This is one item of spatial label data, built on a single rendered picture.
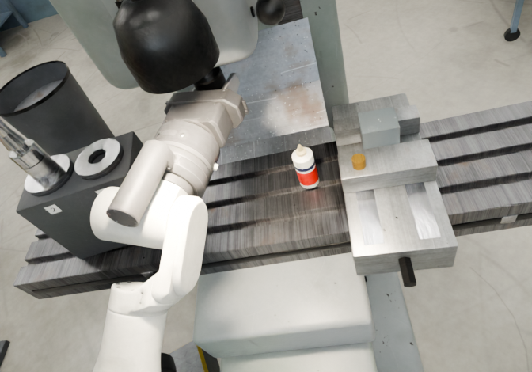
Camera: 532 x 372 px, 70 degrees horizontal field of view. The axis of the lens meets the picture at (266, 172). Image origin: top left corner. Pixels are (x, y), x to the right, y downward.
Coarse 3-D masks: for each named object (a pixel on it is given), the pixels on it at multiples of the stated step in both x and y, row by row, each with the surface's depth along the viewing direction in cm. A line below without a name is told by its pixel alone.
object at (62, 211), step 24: (96, 144) 71; (120, 144) 71; (72, 168) 69; (96, 168) 66; (120, 168) 66; (24, 192) 69; (48, 192) 67; (72, 192) 66; (96, 192) 66; (24, 216) 68; (48, 216) 69; (72, 216) 70; (72, 240) 75; (96, 240) 76
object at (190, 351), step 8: (192, 344) 119; (176, 352) 119; (184, 352) 118; (192, 352) 118; (200, 352) 119; (176, 360) 117; (184, 360) 117; (192, 360) 116; (200, 360) 115; (208, 360) 123; (216, 360) 131; (176, 368) 116; (184, 368) 115; (192, 368) 115; (200, 368) 114; (208, 368) 119; (216, 368) 127
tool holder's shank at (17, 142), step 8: (0, 120) 60; (0, 128) 60; (8, 128) 61; (0, 136) 61; (8, 136) 61; (16, 136) 62; (8, 144) 62; (16, 144) 62; (24, 144) 64; (16, 152) 63
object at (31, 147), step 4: (28, 140) 65; (32, 140) 65; (28, 144) 64; (32, 144) 64; (36, 144) 65; (28, 148) 64; (32, 148) 64; (36, 148) 65; (12, 152) 64; (20, 152) 63; (24, 152) 63; (28, 152) 63; (32, 152) 64; (12, 156) 63; (16, 156) 63; (20, 156) 63; (24, 156) 63; (28, 156) 64; (12, 160) 63; (16, 160) 63; (20, 160) 63; (24, 160) 63
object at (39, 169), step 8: (40, 152) 65; (32, 160) 64; (40, 160) 65; (48, 160) 67; (24, 168) 65; (32, 168) 65; (40, 168) 66; (48, 168) 67; (56, 168) 68; (32, 176) 66; (40, 176) 66; (48, 176) 67
